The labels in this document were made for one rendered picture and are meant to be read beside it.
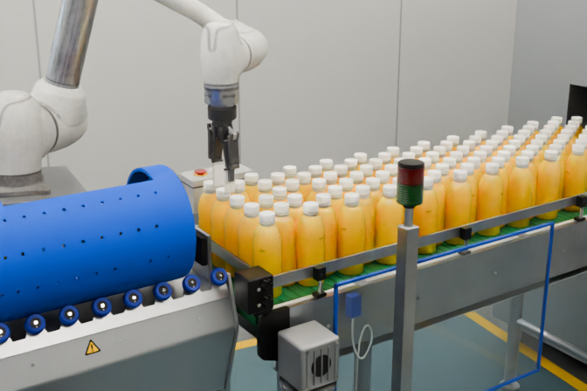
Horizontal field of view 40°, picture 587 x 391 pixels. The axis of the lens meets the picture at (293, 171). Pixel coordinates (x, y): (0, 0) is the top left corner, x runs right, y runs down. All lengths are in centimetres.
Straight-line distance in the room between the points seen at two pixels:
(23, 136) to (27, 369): 72
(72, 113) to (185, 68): 236
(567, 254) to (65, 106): 161
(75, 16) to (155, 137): 245
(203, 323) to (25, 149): 72
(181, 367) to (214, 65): 75
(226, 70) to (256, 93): 293
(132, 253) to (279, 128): 332
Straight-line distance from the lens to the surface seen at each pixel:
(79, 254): 179
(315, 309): 204
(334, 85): 520
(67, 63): 244
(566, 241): 267
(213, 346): 205
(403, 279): 199
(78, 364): 190
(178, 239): 187
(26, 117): 232
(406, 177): 189
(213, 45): 203
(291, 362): 195
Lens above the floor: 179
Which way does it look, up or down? 17 degrees down
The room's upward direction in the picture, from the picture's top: straight up
